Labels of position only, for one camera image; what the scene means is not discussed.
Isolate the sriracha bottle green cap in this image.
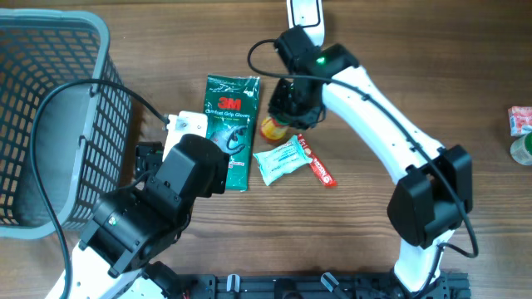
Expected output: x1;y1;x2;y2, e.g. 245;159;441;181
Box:
259;116;288;143

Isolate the mint green wipes packet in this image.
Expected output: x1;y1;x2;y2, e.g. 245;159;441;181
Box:
253;135;312;186

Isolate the green 3M gloves packet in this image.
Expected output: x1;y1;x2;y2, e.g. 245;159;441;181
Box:
204;74;260;191

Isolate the red sachet pack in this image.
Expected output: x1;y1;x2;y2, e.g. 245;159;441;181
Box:
297;134;337;188

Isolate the red white tissue packet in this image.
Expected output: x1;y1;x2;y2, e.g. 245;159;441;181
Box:
508;106;532;137

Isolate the green lid jar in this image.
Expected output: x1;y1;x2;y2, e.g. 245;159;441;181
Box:
510;133;532;166

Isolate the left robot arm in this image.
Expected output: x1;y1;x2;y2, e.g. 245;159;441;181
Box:
48;134;229;298

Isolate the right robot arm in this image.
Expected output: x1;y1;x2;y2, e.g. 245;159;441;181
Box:
268;40;473;298

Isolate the white barcode scanner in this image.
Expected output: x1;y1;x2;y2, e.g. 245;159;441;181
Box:
286;0;325;47

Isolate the grey plastic mesh basket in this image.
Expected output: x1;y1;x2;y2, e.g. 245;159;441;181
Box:
1;8;132;239

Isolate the black left camera cable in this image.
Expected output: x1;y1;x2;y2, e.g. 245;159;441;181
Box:
28;78;170;299

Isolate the black camera cable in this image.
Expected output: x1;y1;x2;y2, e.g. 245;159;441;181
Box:
246;38;480;292
28;78;170;299

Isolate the black right camera cable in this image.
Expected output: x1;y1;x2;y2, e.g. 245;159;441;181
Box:
246;38;480;292

